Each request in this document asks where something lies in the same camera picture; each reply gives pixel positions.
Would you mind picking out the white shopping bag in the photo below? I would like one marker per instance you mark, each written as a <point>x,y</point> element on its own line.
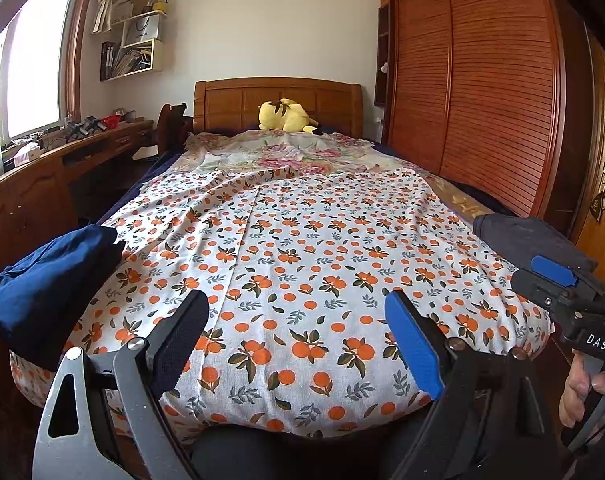
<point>142,27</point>

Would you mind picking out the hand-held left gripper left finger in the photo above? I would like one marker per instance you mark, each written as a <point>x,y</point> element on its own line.
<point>182,340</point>

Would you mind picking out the orange print bedsheet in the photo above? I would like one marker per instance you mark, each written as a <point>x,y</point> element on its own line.
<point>307,240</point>

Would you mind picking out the cardboard box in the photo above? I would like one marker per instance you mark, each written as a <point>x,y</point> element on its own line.
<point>135,7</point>

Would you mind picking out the pink floral blanket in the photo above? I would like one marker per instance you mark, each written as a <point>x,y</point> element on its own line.
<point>282,150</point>

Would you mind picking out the tissue box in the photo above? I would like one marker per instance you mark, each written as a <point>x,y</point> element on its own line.
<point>26,154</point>

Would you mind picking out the wooden desk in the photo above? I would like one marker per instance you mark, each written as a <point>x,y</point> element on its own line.
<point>32,195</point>

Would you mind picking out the wooden bed headboard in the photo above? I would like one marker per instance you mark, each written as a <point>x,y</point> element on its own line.
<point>232,105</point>

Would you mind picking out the golden rose print quilt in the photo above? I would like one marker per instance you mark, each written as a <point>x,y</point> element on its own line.
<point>462,200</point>

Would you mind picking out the person's right hand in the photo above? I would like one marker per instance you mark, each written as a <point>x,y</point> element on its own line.
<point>577,390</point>

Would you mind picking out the yellow plush toy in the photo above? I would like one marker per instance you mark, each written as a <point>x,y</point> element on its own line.
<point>285,117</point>

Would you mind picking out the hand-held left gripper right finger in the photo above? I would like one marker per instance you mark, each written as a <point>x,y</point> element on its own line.
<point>415,345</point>

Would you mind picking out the black jacket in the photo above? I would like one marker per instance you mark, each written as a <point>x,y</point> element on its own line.
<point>527,237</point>

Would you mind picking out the wooden framed window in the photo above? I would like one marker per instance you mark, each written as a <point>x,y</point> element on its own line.
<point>32,60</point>

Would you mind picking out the small yellow shelf ornament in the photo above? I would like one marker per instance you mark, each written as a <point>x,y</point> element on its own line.
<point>160,6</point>

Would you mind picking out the white paper sheet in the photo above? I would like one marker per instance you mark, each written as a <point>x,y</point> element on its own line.
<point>145,152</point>

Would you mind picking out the wooden door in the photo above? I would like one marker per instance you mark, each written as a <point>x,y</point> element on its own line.
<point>602,135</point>

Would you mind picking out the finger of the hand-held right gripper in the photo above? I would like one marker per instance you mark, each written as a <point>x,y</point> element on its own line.
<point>537,292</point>
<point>554,270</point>

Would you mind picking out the navy blue folded garment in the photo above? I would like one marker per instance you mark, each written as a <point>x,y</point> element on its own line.
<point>47,270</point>

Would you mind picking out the wardrobe side shelf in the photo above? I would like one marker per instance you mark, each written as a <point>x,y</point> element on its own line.
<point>382,45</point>

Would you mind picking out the white wall shelf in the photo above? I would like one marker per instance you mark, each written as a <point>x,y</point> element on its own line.
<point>157,55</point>

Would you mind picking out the row of books and files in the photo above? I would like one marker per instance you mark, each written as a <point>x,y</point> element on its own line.
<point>125,57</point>

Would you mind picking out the wooden chair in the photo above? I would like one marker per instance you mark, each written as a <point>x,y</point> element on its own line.
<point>170,127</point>

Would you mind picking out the wooden louvered wardrobe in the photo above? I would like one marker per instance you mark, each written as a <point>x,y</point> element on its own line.
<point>482,85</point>

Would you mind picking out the red basket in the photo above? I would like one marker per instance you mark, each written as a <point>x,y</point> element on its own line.
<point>111,121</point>

